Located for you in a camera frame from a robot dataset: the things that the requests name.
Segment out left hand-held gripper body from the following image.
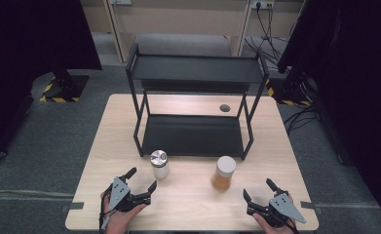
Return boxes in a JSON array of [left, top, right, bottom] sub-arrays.
[[108, 175, 147, 214]]

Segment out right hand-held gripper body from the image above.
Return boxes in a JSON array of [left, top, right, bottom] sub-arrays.
[[259, 192, 307, 228]]

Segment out glass jar with silver lid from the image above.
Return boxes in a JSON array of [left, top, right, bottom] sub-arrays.
[[149, 149, 171, 180]]

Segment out amber jar with white lid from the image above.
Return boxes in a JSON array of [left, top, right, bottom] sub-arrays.
[[210, 155, 237, 192]]

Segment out black metal two-tier shelf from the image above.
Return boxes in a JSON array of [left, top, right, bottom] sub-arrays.
[[125, 42, 271, 161]]

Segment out person's right hand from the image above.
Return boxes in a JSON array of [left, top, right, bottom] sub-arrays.
[[251, 194, 297, 234]]

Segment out person's left hand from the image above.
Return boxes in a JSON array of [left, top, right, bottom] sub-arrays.
[[99, 190, 147, 234]]

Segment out grey floor strip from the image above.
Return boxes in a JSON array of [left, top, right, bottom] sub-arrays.
[[0, 189, 76, 200]]

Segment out black curtain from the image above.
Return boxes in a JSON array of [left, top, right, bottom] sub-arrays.
[[0, 0, 103, 166], [277, 0, 381, 230]]

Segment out light wooden cabinet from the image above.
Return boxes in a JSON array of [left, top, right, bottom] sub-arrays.
[[102, 0, 254, 63]]

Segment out right hand-held gripper cable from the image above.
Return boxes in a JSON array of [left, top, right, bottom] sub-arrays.
[[286, 216, 301, 234]]

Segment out hand-held gripper cable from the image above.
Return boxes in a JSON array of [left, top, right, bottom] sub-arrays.
[[97, 184, 114, 234], [286, 216, 301, 234]]

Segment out left hand-held gripper cable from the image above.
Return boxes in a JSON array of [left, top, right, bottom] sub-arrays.
[[97, 184, 114, 234]]

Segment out black floor cables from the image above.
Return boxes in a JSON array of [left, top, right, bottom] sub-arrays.
[[283, 103, 320, 137]]

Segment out black cables from wall socket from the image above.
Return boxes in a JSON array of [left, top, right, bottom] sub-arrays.
[[244, 4, 293, 73]]

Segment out white wall power socket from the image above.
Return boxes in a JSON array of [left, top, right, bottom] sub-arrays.
[[250, 0, 276, 10]]

